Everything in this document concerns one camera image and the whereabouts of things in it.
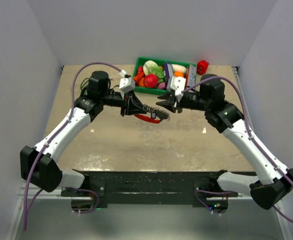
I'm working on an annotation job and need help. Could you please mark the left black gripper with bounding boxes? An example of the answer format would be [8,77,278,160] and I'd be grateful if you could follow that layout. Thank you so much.
[101,89,147,117]

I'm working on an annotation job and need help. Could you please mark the purple white box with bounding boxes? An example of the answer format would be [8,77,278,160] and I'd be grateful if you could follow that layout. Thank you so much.
[162,62,174,84]

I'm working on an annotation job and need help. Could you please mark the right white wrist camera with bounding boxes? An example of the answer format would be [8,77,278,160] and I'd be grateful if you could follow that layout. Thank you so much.
[166,76,186,102]

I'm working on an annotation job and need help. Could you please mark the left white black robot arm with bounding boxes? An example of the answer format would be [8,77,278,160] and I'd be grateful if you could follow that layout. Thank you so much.
[20,71,146,196]

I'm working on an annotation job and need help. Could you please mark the orange fruit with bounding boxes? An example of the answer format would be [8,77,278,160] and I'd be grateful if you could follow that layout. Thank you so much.
[174,71,184,78]

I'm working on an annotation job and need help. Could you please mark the red apple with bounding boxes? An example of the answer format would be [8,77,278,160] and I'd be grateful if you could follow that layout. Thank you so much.
[143,74,158,88]

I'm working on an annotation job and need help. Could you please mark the red grey box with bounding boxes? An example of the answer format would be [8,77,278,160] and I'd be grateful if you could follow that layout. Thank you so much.
[185,64,197,88]

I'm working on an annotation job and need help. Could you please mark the orange carrot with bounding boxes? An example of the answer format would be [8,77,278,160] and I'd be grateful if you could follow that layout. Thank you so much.
[138,77,145,88]

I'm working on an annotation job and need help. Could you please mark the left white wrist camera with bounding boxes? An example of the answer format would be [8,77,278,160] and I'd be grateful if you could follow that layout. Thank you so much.
[119,70,136,95]

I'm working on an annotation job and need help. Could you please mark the white radish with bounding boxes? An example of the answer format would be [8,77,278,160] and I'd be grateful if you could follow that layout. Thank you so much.
[171,64,187,75]

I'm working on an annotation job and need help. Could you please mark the green spring onion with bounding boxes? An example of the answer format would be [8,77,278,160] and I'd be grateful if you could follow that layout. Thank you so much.
[80,78,90,91]

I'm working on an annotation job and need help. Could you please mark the white green cabbage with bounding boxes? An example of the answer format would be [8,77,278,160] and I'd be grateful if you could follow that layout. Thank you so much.
[142,60,164,79]

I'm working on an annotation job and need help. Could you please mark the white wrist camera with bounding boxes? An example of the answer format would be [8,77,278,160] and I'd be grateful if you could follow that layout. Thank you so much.
[119,70,136,95]
[166,76,186,102]

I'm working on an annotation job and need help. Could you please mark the green plastic bin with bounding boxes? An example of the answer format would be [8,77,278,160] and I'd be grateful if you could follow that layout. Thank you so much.
[133,56,197,96]

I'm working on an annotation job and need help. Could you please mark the purple sweet potato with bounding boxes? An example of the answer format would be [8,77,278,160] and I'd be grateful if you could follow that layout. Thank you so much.
[157,81,167,90]

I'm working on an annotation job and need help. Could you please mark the black base frame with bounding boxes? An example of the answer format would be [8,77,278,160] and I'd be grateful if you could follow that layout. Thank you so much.
[61,170,240,212]

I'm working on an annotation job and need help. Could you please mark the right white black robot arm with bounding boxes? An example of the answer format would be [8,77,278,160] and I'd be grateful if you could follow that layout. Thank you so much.
[157,74,293,210]

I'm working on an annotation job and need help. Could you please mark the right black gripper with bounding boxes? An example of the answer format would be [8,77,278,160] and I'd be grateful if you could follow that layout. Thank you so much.
[156,89,211,114]

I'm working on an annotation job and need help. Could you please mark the red bell pepper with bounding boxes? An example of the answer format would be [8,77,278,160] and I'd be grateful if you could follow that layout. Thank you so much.
[196,60,209,75]

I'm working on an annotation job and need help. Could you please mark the red chili pepper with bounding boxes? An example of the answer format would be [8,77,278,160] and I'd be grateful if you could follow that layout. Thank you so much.
[133,66,145,84]

